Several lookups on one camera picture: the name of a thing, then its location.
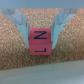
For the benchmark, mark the pink block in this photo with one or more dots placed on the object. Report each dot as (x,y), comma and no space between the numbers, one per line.
(40,40)

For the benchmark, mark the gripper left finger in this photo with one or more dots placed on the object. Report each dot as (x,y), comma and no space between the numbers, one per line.
(20,25)

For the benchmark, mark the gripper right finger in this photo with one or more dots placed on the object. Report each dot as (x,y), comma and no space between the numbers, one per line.
(60,24)

